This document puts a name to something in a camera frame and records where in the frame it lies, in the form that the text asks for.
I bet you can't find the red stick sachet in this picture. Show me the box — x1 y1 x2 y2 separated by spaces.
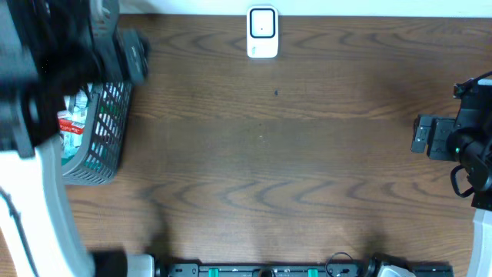
58 111 85 135

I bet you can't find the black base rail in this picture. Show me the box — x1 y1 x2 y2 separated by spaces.
154 262 454 277

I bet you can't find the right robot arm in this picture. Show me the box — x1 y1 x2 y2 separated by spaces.
411 72 491 276

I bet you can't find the grey plastic mesh basket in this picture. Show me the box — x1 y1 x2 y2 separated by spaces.
60 0 134 186

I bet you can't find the teal snack packet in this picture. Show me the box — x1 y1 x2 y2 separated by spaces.
58 90 89 165

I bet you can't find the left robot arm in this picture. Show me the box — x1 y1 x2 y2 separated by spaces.
1 1 155 276

